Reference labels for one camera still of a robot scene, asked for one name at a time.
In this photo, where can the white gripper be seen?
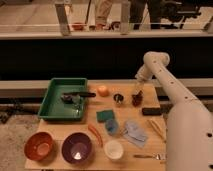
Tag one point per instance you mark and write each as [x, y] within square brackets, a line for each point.
[143, 74]

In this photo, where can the dark red grape bunch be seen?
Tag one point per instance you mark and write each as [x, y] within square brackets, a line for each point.
[137, 99]

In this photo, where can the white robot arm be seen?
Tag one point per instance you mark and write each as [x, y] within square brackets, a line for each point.
[189, 144]

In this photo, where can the purple bowl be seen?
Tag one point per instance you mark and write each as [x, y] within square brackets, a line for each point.
[77, 148]

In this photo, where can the red bowl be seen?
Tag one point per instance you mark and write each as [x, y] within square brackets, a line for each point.
[38, 146]

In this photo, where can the small metal cup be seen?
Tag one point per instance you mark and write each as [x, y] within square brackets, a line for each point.
[118, 98]

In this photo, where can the black rectangular block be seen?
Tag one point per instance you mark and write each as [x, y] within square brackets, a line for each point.
[151, 111]

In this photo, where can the orange fruit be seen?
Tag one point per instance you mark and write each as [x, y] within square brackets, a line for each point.
[103, 91]

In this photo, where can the wooden stick utensil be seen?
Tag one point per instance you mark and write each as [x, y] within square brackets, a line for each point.
[157, 128]

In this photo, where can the wooden table board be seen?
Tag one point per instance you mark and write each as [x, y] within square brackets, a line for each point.
[99, 161]

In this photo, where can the green sponge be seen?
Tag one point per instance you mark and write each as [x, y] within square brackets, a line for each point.
[104, 115]

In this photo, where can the light blue cloth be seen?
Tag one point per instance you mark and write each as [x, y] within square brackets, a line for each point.
[134, 133]

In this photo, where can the blue plastic cup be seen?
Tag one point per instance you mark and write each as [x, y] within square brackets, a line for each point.
[111, 126]

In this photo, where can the orange carrot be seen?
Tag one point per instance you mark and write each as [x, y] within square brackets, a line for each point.
[94, 131]

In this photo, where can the green plastic tray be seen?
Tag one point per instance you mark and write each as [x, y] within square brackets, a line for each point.
[59, 105]

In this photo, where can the black handled utensil in tray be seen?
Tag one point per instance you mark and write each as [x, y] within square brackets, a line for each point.
[74, 97]

